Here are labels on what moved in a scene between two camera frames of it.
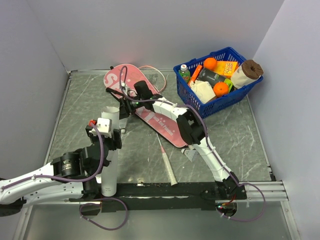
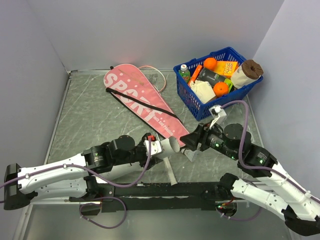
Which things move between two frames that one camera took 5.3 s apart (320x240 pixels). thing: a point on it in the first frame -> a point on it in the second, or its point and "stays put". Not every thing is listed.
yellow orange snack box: x=226 y=68 stays put
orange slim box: x=195 y=74 stays put
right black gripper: x=125 y=108 -> x=199 y=135
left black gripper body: x=109 y=141 -> x=138 y=154
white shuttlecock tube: x=109 y=175 -> x=131 y=172
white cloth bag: x=203 y=90 stays put
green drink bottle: x=184 y=73 stays put
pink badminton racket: x=158 y=78 stays put
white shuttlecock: x=189 y=153 stays put
